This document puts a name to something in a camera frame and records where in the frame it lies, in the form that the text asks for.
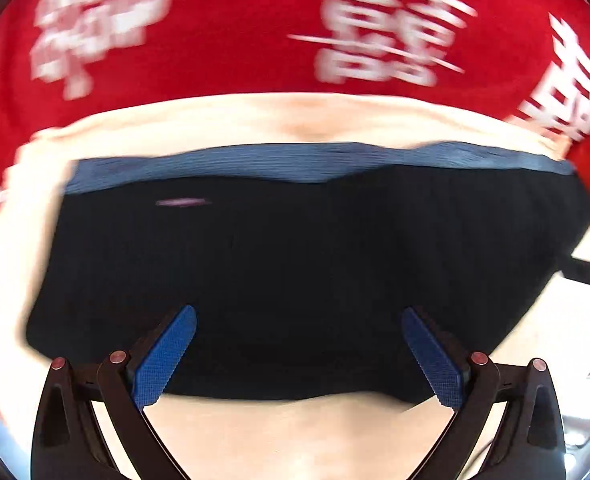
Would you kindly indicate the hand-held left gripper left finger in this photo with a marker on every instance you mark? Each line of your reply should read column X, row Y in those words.
column 162, row 355

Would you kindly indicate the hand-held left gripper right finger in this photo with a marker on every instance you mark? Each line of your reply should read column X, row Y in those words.
column 432, row 357

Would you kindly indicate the dark navy pants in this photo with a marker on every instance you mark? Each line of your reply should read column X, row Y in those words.
column 295, row 280

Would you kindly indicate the red printed blanket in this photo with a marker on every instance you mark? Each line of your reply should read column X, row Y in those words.
column 285, row 30

